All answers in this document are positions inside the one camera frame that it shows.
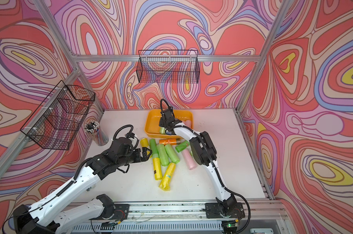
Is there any green roll with label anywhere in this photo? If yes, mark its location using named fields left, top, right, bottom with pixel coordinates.
left=176, top=140, right=190, bottom=153

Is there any light green roll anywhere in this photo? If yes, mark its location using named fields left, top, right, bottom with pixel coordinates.
left=159, top=127, right=166, bottom=135
left=165, top=144, right=180, bottom=164
left=157, top=144, right=170, bottom=166

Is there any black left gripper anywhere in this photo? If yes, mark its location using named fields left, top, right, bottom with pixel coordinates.
left=116, top=146, right=154, bottom=169

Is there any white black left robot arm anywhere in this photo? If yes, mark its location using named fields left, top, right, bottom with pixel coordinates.
left=13, top=137, right=152, bottom=234

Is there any cup of pens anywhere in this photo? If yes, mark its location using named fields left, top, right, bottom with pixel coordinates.
left=84, top=121, right=109, bottom=146

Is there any black wire basket left wall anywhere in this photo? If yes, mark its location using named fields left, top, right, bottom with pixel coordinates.
left=20, top=81, right=96, bottom=151

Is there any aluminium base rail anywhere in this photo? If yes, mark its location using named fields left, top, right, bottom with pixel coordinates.
left=97, top=199, right=289, bottom=224

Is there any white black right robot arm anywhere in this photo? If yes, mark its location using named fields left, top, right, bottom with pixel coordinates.
left=159, top=105, right=245, bottom=220

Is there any orange plastic storage box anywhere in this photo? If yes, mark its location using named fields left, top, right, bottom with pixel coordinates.
left=144, top=109, right=194, bottom=138

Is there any green yellow trash bag roll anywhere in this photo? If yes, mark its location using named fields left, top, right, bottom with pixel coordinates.
left=149, top=138, right=163, bottom=180

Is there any pink trash bag roll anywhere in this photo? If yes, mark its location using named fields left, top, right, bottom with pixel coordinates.
left=182, top=149, right=198, bottom=170
left=184, top=120, right=192, bottom=128

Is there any black wire basket back wall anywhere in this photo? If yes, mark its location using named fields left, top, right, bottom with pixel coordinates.
left=136, top=49, right=200, bottom=84

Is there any black wire basket wall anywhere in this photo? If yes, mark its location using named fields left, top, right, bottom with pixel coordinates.
left=20, top=81, right=96, bottom=151
left=136, top=49, right=200, bottom=84

